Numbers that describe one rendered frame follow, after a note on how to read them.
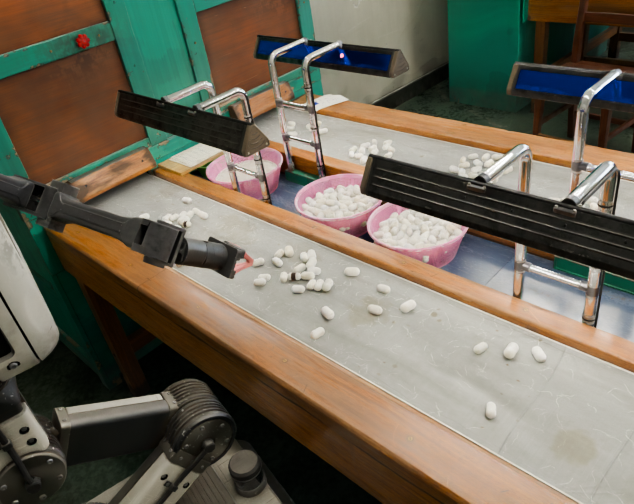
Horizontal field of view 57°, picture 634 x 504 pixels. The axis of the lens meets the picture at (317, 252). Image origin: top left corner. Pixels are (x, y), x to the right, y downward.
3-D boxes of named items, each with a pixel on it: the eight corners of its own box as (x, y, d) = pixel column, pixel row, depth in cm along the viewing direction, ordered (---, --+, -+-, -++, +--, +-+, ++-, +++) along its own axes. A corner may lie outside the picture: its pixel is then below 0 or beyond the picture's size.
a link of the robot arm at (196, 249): (179, 266, 114) (186, 238, 113) (160, 259, 118) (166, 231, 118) (207, 270, 119) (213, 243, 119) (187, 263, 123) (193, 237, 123)
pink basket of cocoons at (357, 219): (371, 251, 161) (367, 222, 156) (285, 242, 172) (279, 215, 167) (397, 203, 181) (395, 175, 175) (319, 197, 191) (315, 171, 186)
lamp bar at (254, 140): (246, 159, 136) (239, 130, 132) (115, 117, 175) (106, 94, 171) (271, 145, 140) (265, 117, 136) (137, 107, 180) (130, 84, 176)
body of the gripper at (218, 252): (215, 236, 128) (188, 231, 123) (244, 250, 122) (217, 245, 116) (207, 264, 129) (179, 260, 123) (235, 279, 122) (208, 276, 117)
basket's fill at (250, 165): (246, 209, 191) (242, 194, 187) (205, 192, 205) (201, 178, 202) (294, 179, 203) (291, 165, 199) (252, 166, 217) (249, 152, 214)
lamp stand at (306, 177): (327, 193, 192) (305, 58, 167) (286, 180, 205) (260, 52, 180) (363, 170, 203) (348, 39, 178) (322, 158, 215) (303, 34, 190)
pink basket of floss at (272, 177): (284, 202, 192) (279, 177, 186) (206, 212, 195) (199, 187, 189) (289, 166, 214) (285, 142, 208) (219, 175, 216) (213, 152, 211)
